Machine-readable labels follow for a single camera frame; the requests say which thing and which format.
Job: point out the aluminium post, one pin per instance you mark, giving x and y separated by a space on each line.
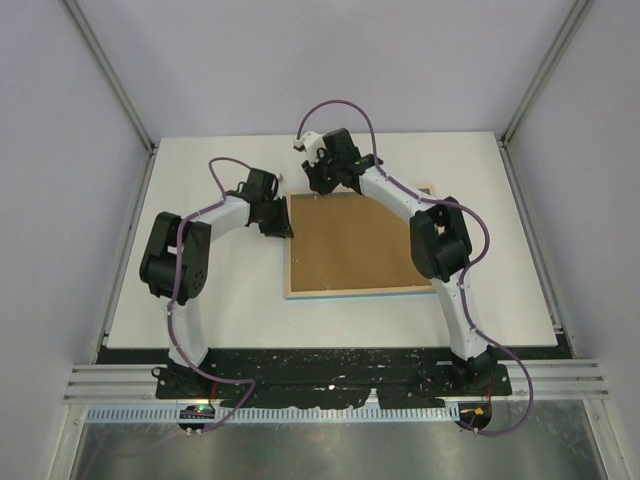
88 36
571 23

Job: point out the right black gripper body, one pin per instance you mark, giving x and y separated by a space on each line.
323 171

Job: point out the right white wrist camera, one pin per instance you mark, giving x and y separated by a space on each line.
310 143

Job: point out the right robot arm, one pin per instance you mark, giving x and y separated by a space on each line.
440 246

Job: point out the aluminium rail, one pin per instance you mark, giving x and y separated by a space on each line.
552 380

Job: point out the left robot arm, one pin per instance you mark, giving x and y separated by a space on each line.
176 258

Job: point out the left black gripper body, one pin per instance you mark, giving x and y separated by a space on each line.
275 219

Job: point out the perforated cable duct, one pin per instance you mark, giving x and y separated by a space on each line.
181 413

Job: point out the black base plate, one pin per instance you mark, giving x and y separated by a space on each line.
334 378

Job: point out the blue picture frame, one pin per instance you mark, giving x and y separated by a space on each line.
347 245

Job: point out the right aluminium post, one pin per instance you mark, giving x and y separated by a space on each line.
571 23

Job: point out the left aluminium post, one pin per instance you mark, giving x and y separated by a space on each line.
88 36

